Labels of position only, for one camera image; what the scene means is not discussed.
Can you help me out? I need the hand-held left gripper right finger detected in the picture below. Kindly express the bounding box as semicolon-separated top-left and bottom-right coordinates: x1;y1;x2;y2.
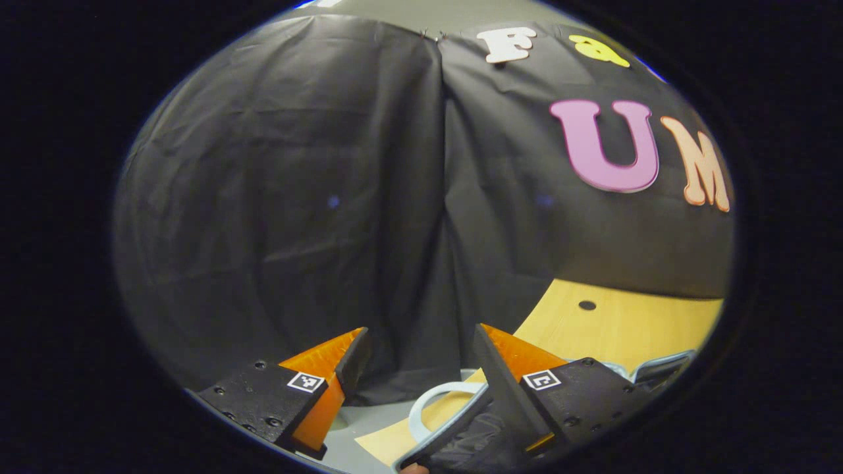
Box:
471;323;659;458

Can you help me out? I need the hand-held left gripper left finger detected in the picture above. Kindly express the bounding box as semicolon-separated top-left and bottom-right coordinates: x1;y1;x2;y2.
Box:
198;327;371;461

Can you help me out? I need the light blue suitcase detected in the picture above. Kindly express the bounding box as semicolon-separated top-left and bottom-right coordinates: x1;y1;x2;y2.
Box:
393;349;697;474

